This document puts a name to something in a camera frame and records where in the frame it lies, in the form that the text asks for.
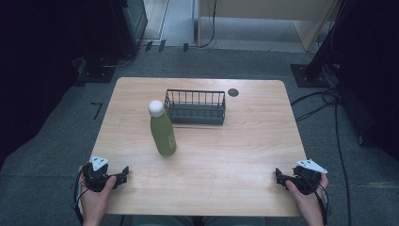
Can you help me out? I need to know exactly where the black cabinet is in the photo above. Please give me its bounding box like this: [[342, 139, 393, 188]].
[[107, 0, 149, 59]]

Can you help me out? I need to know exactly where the black metal stand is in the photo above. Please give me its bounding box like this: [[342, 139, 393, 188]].
[[72, 46, 136, 88], [289, 0, 354, 89]]

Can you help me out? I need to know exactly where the dark grey wire basket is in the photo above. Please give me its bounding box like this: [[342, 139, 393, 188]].
[[163, 89, 227, 126]]

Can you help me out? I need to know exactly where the person's left hand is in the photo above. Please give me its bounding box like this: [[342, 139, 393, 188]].
[[77, 165, 118, 218]]

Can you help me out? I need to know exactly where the long black floor cable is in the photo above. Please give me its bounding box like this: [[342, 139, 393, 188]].
[[332, 93, 353, 226]]

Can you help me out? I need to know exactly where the thin black hanging cable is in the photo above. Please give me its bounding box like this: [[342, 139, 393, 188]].
[[199, 0, 218, 49]]

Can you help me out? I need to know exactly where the right hand-held gripper cable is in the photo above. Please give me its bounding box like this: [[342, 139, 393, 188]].
[[297, 175, 330, 226]]

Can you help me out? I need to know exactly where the person's right hand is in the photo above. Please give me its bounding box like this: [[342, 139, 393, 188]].
[[284, 172, 330, 218]]

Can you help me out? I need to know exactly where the looped black floor cable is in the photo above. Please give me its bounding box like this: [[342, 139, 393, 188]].
[[290, 88, 343, 123]]

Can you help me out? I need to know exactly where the hand-held gripper cable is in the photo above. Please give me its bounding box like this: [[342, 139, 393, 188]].
[[72, 168, 88, 226], [297, 175, 330, 226]]

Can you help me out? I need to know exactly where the left hand-held gripper cable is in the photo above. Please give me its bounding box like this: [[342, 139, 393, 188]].
[[72, 168, 88, 226]]

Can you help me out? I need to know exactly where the light wooden partition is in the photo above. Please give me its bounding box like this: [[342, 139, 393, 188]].
[[197, 0, 342, 53]]

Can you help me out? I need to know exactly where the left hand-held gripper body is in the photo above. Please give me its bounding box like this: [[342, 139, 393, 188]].
[[82, 155, 124, 193]]

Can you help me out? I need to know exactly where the dark curtain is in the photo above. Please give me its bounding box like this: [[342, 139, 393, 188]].
[[0, 0, 126, 170], [332, 0, 399, 161]]

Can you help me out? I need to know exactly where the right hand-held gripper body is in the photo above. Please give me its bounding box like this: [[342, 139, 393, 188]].
[[286, 158, 328, 196]]

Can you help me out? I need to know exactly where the green bottle with white cap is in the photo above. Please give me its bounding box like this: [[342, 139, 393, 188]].
[[147, 99, 178, 157]]

